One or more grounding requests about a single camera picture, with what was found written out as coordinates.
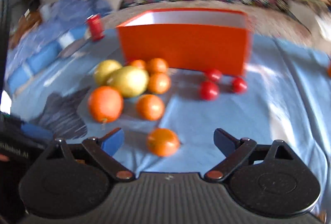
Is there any light blue table cloth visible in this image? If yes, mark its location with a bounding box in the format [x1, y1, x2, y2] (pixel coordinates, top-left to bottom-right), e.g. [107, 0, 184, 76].
[4, 30, 331, 217]

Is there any red tomato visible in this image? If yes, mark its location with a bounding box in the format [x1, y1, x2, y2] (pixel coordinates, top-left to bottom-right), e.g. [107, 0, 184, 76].
[199, 81, 219, 101]
[231, 77, 247, 93]
[204, 68, 222, 83]

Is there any red soda can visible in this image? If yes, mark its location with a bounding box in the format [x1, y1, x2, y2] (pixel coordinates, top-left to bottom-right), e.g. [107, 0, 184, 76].
[86, 14, 104, 41]

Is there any grey glasses case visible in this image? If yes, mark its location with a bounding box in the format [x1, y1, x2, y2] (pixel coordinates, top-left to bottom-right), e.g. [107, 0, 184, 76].
[58, 39, 88, 58]

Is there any orange cardboard box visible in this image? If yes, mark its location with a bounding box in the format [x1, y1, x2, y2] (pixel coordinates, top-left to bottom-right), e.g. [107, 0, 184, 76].
[116, 8, 252, 76]

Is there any blue striped bedsheet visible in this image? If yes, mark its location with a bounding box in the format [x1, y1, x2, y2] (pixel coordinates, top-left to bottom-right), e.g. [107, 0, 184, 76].
[5, 0, 112, 95]

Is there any small orange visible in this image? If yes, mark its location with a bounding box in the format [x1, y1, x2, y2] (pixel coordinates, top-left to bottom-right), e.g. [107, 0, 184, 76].
[129, 59, 146, 70]

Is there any yellow apple front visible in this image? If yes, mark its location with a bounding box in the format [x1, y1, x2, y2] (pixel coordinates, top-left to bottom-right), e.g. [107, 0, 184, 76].
[106, 66, 149, 98]

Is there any yellow apple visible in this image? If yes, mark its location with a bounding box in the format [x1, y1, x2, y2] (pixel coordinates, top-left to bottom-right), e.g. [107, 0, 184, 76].
[93, 59, 122, 86]
[106, 66, 149, 98]

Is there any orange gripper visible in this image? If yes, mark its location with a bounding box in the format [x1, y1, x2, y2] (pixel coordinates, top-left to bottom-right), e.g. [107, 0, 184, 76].
[146, 128, 180, 157]

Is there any quilted pink bedspread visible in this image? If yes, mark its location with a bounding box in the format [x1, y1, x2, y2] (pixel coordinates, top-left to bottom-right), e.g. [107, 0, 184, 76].
[102, 0, 313, 46]

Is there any red tomato front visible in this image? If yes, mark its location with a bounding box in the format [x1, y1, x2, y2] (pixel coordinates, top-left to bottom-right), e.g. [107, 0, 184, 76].
[199, 81, 219, 101]

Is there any large orange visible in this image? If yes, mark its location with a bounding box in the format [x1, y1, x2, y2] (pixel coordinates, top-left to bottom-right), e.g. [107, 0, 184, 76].
[88, 86, 124, 124]

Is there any black braided cable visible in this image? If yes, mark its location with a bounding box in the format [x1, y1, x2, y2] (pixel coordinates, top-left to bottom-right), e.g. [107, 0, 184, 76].
[0, 0, 12, 95]

